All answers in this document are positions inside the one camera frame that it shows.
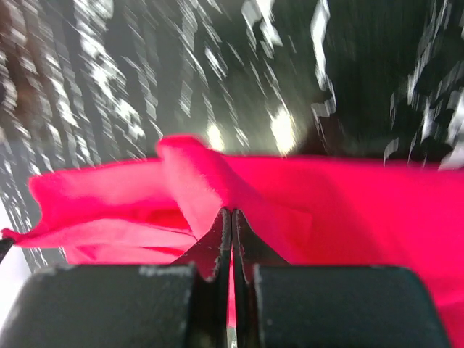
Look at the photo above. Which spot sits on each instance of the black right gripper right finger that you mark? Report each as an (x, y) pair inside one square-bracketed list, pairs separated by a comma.
[(248, 250)]

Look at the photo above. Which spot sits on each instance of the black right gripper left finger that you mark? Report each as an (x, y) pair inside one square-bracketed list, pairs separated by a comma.
[(208, 303)]

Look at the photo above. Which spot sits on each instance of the magenta t shirt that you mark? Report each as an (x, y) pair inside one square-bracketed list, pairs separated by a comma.
[(311, 211)]

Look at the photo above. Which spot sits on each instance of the black marble pattern mat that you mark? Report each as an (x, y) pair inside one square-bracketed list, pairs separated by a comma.
[(86, 83)]

